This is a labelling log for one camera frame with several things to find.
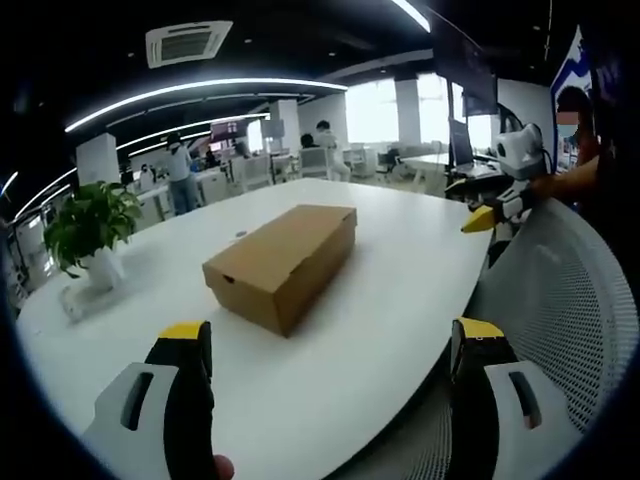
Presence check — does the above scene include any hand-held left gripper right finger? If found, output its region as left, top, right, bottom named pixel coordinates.
left=448, top=316, right=562, bottom=480

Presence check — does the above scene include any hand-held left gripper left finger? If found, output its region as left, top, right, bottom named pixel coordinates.
left=79, top=321, right=217, bottom=480

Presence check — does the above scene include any brown cardboard shoe box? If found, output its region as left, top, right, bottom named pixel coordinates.
left=201, top=203, right=358, bottom=339

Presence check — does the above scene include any person's left hand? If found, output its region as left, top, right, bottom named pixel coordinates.
left=211, top=453, right=236, bottom=480

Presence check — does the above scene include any black computer monitor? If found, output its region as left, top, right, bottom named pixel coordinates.
left=447, top=117, right=475, bottom=169

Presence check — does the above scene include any white mesh office chair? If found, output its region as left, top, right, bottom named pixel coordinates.
left=334, top=202, right=640, bottom=480

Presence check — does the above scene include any green potted plant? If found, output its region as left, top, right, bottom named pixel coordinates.
left=42, top=180, right=144, bottom=290

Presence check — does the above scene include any ceiling air conditioner vent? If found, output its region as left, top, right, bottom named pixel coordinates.
left=144, top=19, right=234, bottom=69

